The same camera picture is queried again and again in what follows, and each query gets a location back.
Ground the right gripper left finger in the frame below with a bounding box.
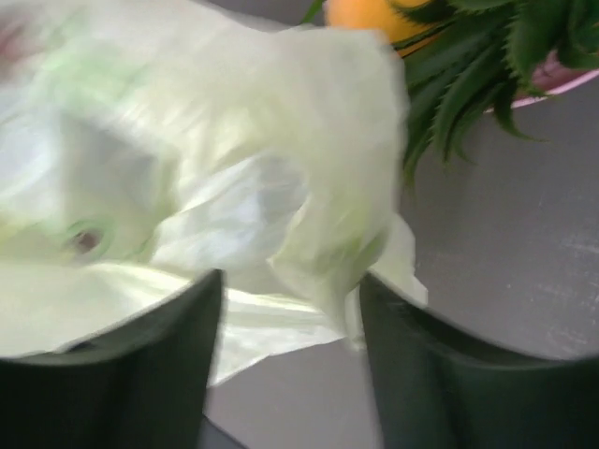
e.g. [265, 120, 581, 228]
[1, 270, 224, 448]

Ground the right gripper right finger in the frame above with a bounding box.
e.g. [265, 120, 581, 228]
[359, 275, 598, 449]

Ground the pale green plastic bag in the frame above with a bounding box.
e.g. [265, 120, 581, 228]
[1, 1, 428, 384]

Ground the toy pineapple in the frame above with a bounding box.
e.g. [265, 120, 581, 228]
[302, 1, 598, 185]

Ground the pink plate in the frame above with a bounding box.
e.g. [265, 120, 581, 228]
[486, 51, 599, 113]

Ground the yellow orange fruit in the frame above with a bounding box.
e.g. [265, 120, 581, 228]
[324, 0, 434, 43]

